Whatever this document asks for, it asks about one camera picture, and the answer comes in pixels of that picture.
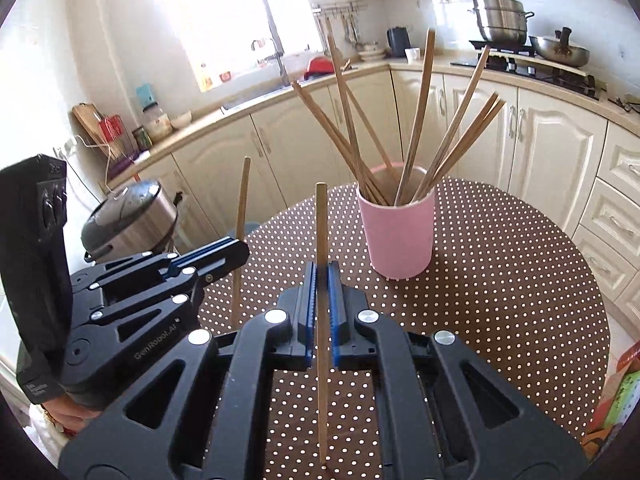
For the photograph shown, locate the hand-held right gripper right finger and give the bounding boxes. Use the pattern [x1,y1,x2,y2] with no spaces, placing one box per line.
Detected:
[327,260,588,480]

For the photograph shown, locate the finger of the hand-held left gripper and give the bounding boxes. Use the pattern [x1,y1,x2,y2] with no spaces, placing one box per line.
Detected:
[90,247,251,327]
[70,237,250,294]

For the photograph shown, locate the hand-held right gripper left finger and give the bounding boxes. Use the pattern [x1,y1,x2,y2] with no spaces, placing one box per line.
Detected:
[59,260,318,480]

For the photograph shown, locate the wooden chopstick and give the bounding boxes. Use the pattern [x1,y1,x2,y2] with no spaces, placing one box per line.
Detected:
[229,156,252,330]
[315,182,332,466]

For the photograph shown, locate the pink cup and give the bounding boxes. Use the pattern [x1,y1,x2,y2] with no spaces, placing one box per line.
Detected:
[356,161,436,280]

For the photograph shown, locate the bunch of wooden chopsticks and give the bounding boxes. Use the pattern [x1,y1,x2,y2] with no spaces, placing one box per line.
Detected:
[291,19,507,207]

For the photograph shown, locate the person's left hand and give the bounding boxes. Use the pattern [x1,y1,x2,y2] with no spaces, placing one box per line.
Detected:
[37,394,103,435]

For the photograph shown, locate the grey waste bin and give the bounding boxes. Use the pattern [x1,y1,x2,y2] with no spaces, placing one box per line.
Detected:
[227,220,262,239]

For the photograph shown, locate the silver rice cooker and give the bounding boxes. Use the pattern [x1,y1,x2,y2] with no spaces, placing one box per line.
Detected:
[80,180,180,263]

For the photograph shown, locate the large jar with beige contents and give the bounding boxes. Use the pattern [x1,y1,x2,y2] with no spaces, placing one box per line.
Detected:
[142,102,173,143]

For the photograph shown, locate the wooden cutting board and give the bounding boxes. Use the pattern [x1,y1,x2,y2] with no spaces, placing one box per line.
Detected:
[72,102,118,161]

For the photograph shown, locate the red utensil holder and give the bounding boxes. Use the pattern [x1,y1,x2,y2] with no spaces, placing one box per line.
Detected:
[100,115,125,148]

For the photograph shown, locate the steel kitchen sink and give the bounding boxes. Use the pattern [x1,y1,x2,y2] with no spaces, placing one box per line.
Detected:
[221,85,296,111]

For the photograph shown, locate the brown polka-dot tablecloth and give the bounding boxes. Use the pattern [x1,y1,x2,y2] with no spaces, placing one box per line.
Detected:
[197,177,612,480]

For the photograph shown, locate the steel kitchen faucet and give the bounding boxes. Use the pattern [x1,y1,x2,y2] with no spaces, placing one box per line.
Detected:
[251,37,288,88]

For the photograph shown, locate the stack of white dishes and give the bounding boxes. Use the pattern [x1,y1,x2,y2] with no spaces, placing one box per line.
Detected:
[356,42,387,62]

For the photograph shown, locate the black electric kettle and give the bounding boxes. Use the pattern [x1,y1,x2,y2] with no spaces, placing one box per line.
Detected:
[386,26,412,58]

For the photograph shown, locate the cream base cabinets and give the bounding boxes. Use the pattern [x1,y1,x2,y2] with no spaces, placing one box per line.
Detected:
[107,67,640,321]

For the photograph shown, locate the colourful cardboard box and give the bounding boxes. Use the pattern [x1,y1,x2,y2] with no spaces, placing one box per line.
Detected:
[582,340,640,461]

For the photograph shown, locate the black induction cooker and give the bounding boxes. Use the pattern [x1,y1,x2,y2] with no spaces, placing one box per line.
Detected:
[469,39,535,58]

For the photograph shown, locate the black gas stove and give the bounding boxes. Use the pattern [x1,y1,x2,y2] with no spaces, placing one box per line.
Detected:
[450,55,608,101]

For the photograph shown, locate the steel steamer pot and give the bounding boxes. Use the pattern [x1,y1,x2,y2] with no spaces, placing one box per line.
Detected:
[467,0,535,45]

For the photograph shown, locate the steel utensil rail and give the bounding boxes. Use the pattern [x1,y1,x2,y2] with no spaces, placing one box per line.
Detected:
[311,2,368,13]

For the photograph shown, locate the steel wok with black handle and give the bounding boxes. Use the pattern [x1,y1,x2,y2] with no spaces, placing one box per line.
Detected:
[529,27,591,68]

